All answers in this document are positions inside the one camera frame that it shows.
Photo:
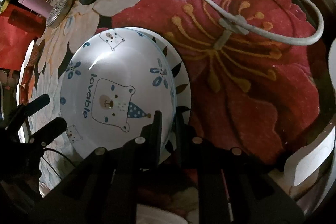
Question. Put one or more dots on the medium bear lovable plate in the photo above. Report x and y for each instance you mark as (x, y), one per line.
(115, 92)

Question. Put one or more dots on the red bag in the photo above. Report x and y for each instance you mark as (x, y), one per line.
(18, 28)

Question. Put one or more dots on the pink cylindrical cup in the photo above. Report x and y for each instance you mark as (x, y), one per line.
(41, 7)

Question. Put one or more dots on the white furniture edge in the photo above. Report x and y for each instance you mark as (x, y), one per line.
(309, 174)

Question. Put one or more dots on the red bowl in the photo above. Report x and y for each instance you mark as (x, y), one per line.
(26, 72)
(32, 55)

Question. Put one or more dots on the large leaf pattern plate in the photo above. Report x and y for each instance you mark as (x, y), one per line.
(181, 87)

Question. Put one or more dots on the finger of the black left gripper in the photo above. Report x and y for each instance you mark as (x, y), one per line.
(22, 112)
(48, 133)

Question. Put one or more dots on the round metal perforated lid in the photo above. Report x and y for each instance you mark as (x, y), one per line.
(58, 13)

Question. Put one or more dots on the red bowl plates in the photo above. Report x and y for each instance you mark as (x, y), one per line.
(21, 95)

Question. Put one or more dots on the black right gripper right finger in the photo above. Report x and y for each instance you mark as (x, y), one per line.
(191, 149)

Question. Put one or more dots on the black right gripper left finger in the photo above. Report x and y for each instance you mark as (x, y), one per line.
(143, 152)

